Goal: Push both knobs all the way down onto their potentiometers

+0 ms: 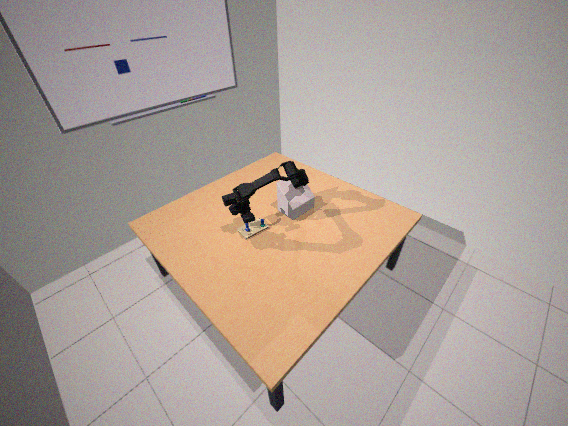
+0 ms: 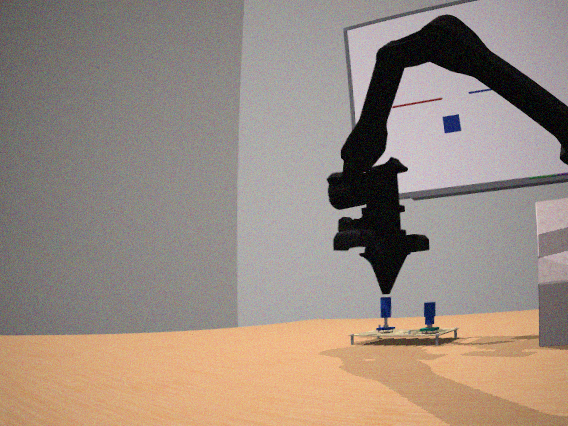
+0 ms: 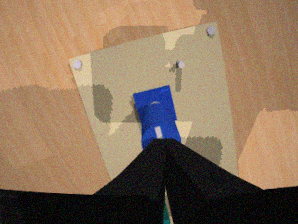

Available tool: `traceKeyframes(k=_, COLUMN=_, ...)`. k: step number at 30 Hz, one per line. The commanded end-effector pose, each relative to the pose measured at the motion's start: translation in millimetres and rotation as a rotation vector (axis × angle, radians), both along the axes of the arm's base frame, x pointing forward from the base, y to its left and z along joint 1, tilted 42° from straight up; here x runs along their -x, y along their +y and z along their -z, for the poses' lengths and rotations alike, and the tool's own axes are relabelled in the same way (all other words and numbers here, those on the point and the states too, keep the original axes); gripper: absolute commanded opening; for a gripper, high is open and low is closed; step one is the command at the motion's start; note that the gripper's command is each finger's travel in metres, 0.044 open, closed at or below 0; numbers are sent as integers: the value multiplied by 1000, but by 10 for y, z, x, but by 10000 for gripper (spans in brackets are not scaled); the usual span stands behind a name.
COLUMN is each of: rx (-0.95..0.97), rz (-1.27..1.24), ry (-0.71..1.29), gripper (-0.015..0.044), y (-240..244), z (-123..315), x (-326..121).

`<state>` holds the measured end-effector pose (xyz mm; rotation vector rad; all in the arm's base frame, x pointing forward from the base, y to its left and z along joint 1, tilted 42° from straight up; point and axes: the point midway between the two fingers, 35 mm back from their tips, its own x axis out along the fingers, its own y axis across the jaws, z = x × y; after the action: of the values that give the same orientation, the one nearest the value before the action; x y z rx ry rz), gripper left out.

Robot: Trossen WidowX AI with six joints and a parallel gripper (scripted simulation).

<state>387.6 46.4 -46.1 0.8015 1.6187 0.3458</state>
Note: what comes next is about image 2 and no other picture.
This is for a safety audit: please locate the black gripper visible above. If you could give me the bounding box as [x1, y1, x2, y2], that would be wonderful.
[333, 197, 430, 294]

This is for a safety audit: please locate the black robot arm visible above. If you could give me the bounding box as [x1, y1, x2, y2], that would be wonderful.
[327, 14, 568, 210]

